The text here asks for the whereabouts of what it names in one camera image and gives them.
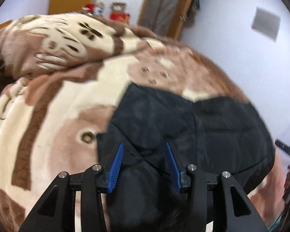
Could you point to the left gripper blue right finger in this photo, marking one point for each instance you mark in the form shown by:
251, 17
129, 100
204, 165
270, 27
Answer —
176, 168

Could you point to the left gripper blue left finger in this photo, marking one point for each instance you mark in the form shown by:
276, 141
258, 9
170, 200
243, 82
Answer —
113, 165

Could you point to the black puffer jacket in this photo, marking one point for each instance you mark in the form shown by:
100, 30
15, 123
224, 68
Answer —
224, 145

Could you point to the brown cartoon fleece blanket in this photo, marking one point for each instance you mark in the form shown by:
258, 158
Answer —
70, 74

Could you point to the hanging bag on door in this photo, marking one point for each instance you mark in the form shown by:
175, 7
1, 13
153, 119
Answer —
189, 18

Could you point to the red gift box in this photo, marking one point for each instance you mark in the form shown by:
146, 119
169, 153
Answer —
122, 18

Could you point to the brown cardboard box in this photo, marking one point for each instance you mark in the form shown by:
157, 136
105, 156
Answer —
118, 7

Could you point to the santa hat plush toy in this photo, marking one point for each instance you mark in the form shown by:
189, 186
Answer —
89, 8

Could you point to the grey wall panel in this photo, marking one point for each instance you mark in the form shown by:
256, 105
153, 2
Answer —
266, 23

